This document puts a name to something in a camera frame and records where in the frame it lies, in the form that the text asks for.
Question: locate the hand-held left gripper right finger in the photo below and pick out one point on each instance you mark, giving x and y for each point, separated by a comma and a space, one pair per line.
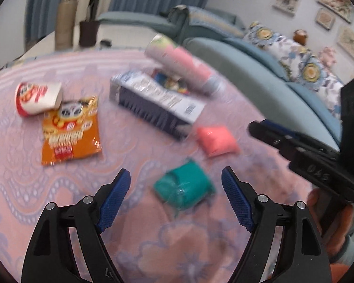
239, 203

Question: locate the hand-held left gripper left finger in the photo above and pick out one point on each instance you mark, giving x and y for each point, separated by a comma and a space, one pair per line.
113, 203

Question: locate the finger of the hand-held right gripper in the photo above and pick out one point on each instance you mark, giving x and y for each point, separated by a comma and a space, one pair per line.
271, 135

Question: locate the pink plastic packet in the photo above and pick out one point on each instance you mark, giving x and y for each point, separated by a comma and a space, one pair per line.
216, 140

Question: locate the teal plastic packet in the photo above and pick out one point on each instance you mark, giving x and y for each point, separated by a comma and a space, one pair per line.
184, 185

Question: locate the orange snack bag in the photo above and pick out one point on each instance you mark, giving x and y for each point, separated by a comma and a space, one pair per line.
70, 129

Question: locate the blue and white carton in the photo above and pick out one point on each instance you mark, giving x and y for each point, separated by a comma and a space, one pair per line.
156, 103

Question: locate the colourful small wrapper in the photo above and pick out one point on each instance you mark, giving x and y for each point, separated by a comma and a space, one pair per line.
172, 84

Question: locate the pink cylindrical can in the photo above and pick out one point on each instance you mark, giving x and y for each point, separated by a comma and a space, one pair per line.
181, 62

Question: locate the red and white paper cup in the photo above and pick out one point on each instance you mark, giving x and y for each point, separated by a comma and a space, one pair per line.
37, 97

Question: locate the person's right hand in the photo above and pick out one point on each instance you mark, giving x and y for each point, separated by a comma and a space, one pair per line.
314, 203

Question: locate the pink patterned cloth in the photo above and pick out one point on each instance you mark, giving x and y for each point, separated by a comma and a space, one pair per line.
76, 212

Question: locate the blue seat cushion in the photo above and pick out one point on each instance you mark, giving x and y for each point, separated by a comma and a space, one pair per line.
315, 109
253, 56

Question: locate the blue-green sofa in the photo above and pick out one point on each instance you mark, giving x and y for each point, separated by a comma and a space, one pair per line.
239, 73

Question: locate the floral pillow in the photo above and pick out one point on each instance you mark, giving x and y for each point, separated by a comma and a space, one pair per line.
312, 67
265, 34

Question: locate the pink pig plush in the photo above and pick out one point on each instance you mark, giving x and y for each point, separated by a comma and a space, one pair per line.
327, 56

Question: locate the butterfly picture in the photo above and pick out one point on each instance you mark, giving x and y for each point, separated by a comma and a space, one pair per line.
350, 42

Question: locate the brown monkey plush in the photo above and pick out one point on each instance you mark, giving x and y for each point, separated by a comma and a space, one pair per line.
301, 37

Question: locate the blue sofa cover towel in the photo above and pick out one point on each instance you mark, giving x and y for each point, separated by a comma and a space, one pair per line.
206, 20

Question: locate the white canvas picture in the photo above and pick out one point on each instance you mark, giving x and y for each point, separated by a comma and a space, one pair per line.
286, 3

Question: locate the flower picture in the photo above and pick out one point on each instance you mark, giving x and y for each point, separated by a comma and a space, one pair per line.
335, 0

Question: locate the black key bunch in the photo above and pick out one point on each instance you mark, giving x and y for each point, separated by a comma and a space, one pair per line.
105, 43

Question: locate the dark brown cup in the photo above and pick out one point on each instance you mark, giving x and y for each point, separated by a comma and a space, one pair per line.
89, 34

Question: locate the white coffee table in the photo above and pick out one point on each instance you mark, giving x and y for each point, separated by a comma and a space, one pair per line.
44, 42

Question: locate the beige thermos bottle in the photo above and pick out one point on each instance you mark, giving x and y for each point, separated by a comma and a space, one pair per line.
65, 23

